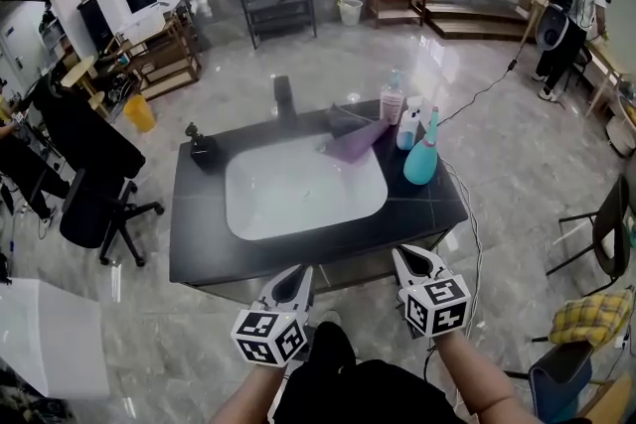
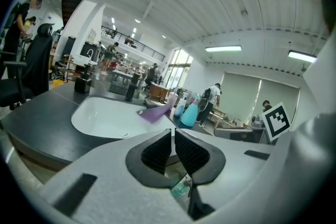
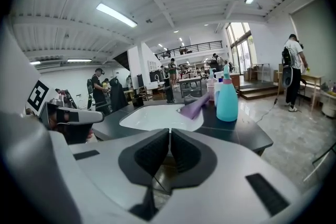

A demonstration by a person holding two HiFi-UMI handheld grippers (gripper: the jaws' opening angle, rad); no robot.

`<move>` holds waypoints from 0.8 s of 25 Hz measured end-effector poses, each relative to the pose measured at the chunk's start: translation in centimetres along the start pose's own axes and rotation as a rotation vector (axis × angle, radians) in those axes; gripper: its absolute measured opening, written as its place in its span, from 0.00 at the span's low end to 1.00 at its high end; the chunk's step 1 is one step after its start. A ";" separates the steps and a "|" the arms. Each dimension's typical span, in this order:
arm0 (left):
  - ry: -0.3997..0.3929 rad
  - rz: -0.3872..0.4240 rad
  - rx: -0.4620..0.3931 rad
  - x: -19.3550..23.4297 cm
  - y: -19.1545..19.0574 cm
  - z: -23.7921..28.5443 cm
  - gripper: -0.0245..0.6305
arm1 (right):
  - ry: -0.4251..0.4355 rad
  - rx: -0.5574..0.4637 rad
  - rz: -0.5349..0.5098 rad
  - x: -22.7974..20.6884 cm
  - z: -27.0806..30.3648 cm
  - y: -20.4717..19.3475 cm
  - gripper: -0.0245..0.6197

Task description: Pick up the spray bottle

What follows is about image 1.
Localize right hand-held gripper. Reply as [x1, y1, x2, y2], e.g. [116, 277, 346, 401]
[391, 243, 472, 341]

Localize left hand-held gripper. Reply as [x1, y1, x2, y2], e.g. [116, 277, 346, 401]
[231, 264, 315, 369]

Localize teal spray bottle pink nozzle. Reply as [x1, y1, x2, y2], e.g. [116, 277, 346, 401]
[402, 105, 441, 187]

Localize white and blue spray bottle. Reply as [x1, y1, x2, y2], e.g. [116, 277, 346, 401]
[395, 94, 424, 152]

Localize person's right forearm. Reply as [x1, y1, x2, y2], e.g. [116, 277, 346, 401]
[434, 328, 541, 424]

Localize person's left forearm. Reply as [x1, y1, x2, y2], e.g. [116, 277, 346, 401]
[211, 360, 300, 424]

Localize pink soap pump bottle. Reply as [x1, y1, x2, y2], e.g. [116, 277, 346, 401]
[379, 69, 406, 126]

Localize person's shoe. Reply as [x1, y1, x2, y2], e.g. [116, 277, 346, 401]
[315, 309, 343, 330]

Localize black vanity cabinet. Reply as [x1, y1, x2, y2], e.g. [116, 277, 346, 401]
[168, 98, 471, 302]

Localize person's black clothing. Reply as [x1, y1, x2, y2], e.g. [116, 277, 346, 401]
[286, 321, 471, 424]

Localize purple cloth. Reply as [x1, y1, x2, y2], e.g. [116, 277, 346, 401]
[317, 116, 392, 165]

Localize black soap dispenser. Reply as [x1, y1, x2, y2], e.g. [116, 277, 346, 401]
[184, 121, 221, 175]

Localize yellow plaid cloth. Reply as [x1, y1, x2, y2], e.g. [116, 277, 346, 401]
[548, 288, 636, 347]

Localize black faucet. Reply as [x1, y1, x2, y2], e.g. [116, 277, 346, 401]
[272, 74, 300, 121]

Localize blue padded chair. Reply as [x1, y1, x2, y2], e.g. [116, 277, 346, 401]
[528, 341, 596, 424]

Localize yellow bin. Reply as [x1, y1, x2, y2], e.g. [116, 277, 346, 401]
[122, 93, 158, 134]

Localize black office chair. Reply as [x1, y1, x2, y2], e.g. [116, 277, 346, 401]
[32, 82, 166, 268]

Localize wooden step platform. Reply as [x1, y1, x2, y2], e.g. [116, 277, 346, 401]
[424, 0, 534, 42]

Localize white waste bin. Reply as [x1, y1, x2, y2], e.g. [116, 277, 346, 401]
[337, 0, 365, 28]

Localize wooden shelf cart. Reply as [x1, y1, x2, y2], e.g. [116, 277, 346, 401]
[114, 11, 204, 101]

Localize white round device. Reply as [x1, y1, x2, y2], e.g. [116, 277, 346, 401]
[535, 4, 570, 55]

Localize light wooden table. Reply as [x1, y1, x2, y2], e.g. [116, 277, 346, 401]
[583, 38, 635, 118]

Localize white cable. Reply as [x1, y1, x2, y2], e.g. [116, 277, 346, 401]
[440, 157, 486, 332]

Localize black floor cable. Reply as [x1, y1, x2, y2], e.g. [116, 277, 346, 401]
[436, 58, 521, 126]

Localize black metal frame chair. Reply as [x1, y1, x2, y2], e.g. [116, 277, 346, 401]
[545, 173, 633, 298]

